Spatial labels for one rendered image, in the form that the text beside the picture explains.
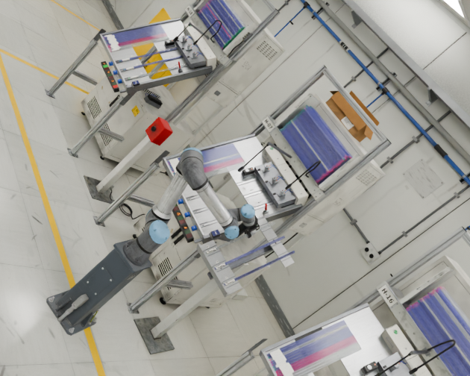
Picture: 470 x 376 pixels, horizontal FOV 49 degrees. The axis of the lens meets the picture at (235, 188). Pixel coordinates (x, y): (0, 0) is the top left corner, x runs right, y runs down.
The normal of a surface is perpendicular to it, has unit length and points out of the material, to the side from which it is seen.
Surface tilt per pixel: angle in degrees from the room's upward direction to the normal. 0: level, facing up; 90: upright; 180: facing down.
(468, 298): 90
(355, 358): 44
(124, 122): 90
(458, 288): 90
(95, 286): 90
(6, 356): 0
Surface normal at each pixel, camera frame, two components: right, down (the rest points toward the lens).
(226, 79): 0.44, 0.73
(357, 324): 0.12, -0.62
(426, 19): -0.55, -0.24
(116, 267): -0.36, 0.04
